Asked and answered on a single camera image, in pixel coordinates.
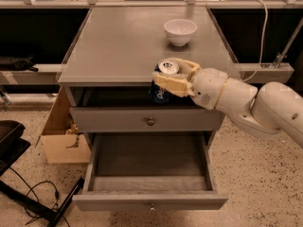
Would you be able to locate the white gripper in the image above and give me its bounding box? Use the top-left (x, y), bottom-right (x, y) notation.
top-left (151, 58), bottom-right (228, 110)

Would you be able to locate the blue pepsi can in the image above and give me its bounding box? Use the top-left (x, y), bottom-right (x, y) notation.
top-left (149, 58), bottom-right (179, 104)

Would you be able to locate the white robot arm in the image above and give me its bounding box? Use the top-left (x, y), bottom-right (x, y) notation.
top-left (151, 58), bottom-right (303, 147)

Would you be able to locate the grey drawer cabinet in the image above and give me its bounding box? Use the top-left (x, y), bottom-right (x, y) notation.
top-left (56, 5), bottom-right (243, 134)

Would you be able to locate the grey top drawer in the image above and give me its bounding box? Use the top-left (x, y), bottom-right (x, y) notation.
top-left (70, 107), bottom-right (224, 132)

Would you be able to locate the open grey middle drawer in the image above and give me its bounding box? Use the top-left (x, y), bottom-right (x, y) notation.
top-left (73, 132), bottom-right (228, 211)

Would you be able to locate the white ceramic bowl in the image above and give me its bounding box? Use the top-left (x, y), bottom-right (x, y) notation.
top-left (164, 19), bottom-right (197, 46)

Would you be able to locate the cardboard box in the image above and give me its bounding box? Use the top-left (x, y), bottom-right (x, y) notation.
top-left (40, 88), bottom-right (91, 164)

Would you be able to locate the black bag on shelf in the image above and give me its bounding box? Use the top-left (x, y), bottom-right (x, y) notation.
top-left (0, 56), bottom-right (39, 72)

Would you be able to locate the black chair base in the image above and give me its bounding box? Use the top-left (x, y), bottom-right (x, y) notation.
top-left (0, 120), bottom-right (84, 227)

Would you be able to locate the white cable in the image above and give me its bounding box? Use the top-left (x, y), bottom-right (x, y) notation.
top-left (241, 0), bottom-right (269, 83)

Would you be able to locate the grey metal shelf rail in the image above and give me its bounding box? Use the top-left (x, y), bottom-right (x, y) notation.
top-left (0, 64), bottom-right (63, 85)

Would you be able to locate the black floor cable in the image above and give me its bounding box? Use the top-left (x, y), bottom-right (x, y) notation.
top-left (9, 166), bottom-right (72, 227)

